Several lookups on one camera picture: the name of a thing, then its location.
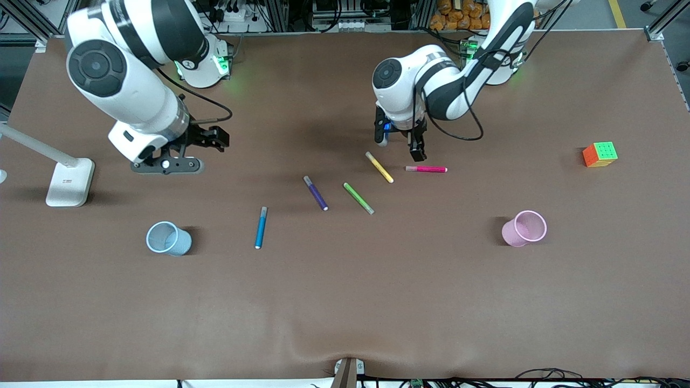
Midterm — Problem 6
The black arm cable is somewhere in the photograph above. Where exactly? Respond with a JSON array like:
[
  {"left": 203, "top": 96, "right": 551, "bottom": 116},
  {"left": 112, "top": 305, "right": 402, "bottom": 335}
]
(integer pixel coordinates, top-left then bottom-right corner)
[
  {"left": 156, "top": 67, "right": 233, "bottom": 124},
  {"left": 418, "top": 0, "right": 573, "bottom": 142}
]

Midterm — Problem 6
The pink mesh cup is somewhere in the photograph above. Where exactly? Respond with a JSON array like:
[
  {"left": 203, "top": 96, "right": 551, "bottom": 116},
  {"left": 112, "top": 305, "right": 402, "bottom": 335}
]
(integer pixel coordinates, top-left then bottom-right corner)
[{"left": 501, "top": 210, "right": 548, "bottom": 248}]

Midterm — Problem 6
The colourful puzzle cube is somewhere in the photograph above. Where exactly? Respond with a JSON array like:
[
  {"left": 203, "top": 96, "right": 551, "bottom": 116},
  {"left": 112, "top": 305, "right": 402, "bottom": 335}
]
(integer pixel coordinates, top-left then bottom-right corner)
[{"left": 582, "top": 141, "right": 619, "bottom": 168}]

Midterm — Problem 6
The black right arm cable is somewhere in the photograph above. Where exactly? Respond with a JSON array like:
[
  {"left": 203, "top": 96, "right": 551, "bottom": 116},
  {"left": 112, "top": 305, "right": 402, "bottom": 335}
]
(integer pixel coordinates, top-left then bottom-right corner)
[{"left": 156, "top": 67, "right": 233, "bottom": 124}]

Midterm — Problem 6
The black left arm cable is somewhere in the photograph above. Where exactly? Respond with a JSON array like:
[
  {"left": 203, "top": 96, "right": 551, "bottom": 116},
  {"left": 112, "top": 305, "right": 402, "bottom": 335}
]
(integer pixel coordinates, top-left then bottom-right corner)
[{"left": 418, "top": 0, "right": 573, "bottom": 142}]

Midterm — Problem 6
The yellow marker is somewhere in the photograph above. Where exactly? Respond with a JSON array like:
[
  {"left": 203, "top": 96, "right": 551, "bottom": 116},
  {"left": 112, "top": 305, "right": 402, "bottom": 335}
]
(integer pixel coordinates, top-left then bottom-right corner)
[{"left": 365, "top": 151, "right": 395, "bottom": 184}]

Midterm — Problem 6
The black cable bundle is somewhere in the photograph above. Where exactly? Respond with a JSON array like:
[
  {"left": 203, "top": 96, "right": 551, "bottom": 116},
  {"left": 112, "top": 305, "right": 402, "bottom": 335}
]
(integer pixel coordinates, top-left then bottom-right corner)
[{"left": 515, "top": 368, "right": 690, "bottom": 388}]

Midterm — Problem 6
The aluminium frame profile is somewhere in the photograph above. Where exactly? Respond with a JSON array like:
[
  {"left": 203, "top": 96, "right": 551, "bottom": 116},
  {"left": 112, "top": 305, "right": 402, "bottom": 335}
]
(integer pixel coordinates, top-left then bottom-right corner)
[
  {"left": 0, "top": 0, "right": 76, "bottom": 41},
  {"left": 644, "top": 10, "right": 690, "bottom": 42}
]

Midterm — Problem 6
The purple marker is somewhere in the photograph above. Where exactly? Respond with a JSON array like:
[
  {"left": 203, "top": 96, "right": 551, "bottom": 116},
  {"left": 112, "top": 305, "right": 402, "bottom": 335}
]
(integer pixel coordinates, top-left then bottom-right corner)
[{"left": 303, "top": 176, "right": 329, "bottom": 211}]

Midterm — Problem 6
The orange snack bag pile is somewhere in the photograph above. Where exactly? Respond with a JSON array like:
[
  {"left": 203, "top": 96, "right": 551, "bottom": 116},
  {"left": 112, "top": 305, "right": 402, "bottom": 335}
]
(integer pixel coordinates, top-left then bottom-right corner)
[{"left": 430, "top": 0, "right": 494, "bottom": 31}]

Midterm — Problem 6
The blue mesh cup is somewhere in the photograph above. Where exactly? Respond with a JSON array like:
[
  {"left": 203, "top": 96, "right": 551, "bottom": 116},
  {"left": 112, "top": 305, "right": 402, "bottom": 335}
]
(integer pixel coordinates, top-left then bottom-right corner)
[{"left": 146, "top": 221, "right": 192, "bottom": 257}]

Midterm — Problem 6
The blue marker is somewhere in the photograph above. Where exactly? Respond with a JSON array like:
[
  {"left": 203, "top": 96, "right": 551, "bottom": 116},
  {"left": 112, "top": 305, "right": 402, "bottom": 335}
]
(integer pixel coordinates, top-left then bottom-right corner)
[{"left": 254, "top": 206, "right": 268, "bottom": 250}]

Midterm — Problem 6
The white desk lamp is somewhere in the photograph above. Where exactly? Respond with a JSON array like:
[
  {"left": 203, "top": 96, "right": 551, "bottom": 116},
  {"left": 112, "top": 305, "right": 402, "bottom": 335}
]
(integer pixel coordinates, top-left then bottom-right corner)
[{"left": 0, "top": 123, "right": 95, "bottom": 208}]

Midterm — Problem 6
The green marker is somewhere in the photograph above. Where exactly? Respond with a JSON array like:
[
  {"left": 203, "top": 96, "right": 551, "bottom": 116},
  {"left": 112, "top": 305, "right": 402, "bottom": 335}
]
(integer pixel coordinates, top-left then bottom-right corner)
[{"left": 343, "top": 183, "right": 375, "bottom": 215}]

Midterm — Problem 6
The metal table edge bracket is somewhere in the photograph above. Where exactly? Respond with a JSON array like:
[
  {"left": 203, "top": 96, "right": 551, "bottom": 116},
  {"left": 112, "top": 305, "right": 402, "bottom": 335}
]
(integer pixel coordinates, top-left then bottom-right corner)
[{"left": 333, "top": 357, "right": 366, "bottom": 388}]

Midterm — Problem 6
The white power strip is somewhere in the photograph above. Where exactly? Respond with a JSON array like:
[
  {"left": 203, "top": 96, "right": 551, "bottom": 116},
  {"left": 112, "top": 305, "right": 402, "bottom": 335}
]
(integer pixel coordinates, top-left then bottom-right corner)
[{"left": 213, "top": 5, "right": 254, "bottom": 23}]

